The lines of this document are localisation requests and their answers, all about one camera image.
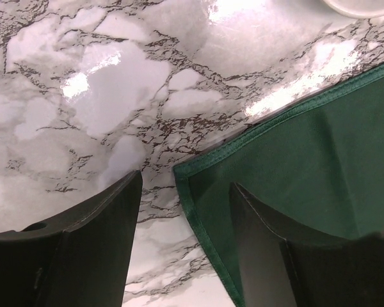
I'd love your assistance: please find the dark green cloth napkin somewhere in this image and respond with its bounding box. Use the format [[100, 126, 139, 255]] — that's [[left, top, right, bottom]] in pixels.
[[173, 63, 384, 306]]

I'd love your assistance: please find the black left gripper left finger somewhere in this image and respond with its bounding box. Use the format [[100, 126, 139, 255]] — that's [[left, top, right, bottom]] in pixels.
[[0, 171, 143, 307]]

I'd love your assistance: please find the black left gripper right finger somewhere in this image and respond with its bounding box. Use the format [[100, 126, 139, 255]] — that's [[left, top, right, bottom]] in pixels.
[[229, 183, 384, 306]]

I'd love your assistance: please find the leaf-patterned serving tray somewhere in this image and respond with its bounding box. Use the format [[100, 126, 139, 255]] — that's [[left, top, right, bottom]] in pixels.
[[323, 0, 384, 19]]

